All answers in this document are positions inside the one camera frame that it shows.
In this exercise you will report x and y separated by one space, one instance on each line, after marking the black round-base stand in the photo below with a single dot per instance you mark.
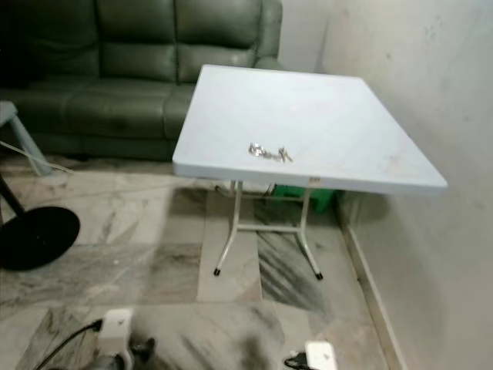
38 239

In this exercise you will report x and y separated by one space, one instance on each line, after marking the grey small stool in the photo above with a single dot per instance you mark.
8 114

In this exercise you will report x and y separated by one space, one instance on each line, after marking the dark green leather sofa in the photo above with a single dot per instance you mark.
139 46

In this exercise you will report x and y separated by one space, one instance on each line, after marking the green plastic crate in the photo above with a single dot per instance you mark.
320 199

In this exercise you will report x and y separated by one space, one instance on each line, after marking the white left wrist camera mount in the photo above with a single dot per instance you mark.
117 324

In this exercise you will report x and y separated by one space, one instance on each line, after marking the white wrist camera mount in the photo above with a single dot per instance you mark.
321 354
117 324

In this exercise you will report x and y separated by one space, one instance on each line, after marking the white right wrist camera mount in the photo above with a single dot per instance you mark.
321 354

